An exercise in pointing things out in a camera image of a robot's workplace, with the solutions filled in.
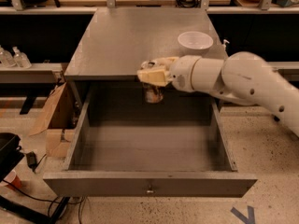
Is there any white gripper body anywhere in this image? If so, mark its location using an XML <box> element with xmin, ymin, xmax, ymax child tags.
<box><xmin>169</xmin><ymin>55</ymin><xmax>201</xmax><ymax>92</ymax></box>

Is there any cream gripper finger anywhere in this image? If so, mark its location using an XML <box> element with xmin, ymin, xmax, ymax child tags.
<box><xmin>137</xmin><ymin>67</ymin><xmax>171</xmax><ymax>87</ymax></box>
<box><xmin>141</xmin><ymin>57</ymin><xmax>178</xmax><ymax>70</ymax></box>

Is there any orange soda can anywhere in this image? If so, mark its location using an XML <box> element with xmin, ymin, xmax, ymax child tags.
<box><xmin>143</xmin><ymin>83</ymin><xmax>164</xmax><ymax>104</ymax></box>

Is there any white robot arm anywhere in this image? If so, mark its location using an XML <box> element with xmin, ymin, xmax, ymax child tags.
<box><xmin>137</xmin><ymin>52</ymin><xmax>299</xmax><ymax>135</ymax></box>

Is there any open grey top drawer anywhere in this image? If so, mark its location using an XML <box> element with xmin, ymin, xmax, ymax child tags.
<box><xmin>44</xmin><ymin>83</ymin><xmax>257</xmax><ymax>198</ymax></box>

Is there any white ceramic bowl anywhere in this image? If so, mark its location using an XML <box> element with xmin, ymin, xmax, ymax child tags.
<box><xmin>178</xmin><ymin>31</ymin><xmax>214</xmax><ymax>55</ymax></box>

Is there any white pump bottle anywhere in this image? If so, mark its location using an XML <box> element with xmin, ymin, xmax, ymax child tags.
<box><xmin>222</xmin><ymin>39</ymin><xmax>230</xmax><ymax>51</ymax></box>

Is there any grey cabinet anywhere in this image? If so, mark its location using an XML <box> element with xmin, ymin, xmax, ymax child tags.
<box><xmin>64</xmin><ymin>7</ymin><xmax>237</xmax><ymax>110</ymax></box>

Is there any brown cardboard box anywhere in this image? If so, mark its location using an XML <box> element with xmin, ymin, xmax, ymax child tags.
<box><xmin>29</xmin><ymin>83</ymin><xmax>75</xmax><ymax>158</ymax></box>

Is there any clear sanitizer bottle right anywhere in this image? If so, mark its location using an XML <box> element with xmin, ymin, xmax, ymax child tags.
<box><xmin>13</xmin><ymin>47</ymin><xmax>32</xmax><ymax>69</ymax></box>

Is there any clear sanitizer bottle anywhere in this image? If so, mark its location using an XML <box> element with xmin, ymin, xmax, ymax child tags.
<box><xmin>13</xmin><ymin>47</ymin><xmax>32</xmax><ymax>69</ymax></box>
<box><xmin>0</xmin><ymin>46</ymin><xmax>16</xmax><ymax>67</ymax></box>

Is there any black power adapter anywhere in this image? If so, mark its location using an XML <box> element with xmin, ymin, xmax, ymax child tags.
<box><xmin>26</xmin><ymin>152</ymin><xmax>37</xmax><ymax>170</ymax></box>

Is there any clear sanitizer bottle left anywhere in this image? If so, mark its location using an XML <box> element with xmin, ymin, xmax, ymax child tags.
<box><xmin>0</xmin><ymin>46</ymin><xmax>16</xmax><ymax>67</ymax></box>

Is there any red plastic cup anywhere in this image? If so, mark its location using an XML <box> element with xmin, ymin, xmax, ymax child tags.
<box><xmin>0</xmin><ymin>170</ymin><xmax>21</xmax><ymax>190</ymax></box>

